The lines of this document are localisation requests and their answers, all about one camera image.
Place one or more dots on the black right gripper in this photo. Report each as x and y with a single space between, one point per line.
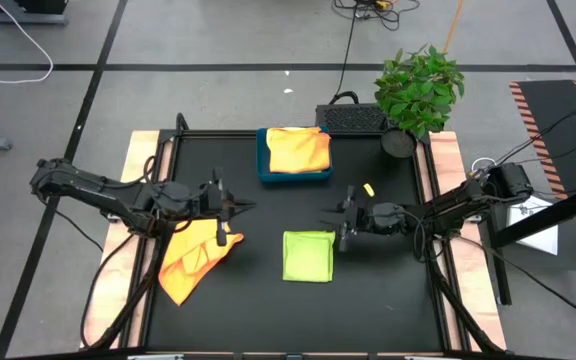
360 216

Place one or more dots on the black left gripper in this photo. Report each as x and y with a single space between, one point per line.
210 200

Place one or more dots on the green microfiber towel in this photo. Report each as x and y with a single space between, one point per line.
308 255

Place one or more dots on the orange microfiber towel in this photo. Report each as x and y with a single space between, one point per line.
193 260
298 150

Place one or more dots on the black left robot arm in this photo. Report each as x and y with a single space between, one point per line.
98 190

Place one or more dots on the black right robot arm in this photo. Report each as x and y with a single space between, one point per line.
458 202

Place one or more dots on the yellow tape tag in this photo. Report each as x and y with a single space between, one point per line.
368 190

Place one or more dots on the blue plastic bin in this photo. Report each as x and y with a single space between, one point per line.
261 165

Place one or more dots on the black plant pot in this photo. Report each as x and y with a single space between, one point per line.
398 144

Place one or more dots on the black perforated box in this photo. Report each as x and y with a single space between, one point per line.
350 118

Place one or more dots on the light wooden side board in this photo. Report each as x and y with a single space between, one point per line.
445 155
138 150

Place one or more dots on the green leafy plant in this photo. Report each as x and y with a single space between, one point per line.
418 90

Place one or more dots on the black vertical stand leg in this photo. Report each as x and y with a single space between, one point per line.
500 270

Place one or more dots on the white paper sheet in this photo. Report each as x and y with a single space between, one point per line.
543 240

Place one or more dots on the black diagonal beam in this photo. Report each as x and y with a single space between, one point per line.
558 212

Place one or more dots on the hazard-striped black platform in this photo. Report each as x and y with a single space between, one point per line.
558 125

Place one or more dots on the grey desk foot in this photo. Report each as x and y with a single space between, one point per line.
18 20

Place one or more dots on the black aluminium table frame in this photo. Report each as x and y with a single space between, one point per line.
218 133

